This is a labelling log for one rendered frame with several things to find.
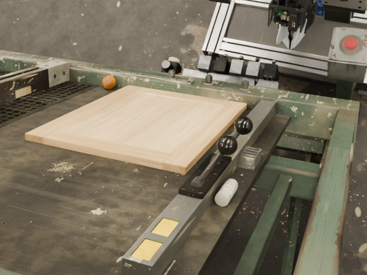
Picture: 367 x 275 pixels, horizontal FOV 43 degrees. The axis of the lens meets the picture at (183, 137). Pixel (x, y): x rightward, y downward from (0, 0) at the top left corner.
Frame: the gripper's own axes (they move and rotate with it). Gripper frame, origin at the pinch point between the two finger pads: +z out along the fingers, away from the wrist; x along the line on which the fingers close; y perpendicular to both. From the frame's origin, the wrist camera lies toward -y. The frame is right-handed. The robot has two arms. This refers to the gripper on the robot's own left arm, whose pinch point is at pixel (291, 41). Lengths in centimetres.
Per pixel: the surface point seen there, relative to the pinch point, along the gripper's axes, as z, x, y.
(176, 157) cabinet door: 16.6, -17.5, 28.5
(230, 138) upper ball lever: -4.6, -1.1, 34.6
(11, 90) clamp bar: 28, -83, 16
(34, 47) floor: 111, -179, -78
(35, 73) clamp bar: 32, -84, 4
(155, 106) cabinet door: 36, -40, 1
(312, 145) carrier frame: 104, 1, -56
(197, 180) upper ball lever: 3.8, -5.9, 39.9
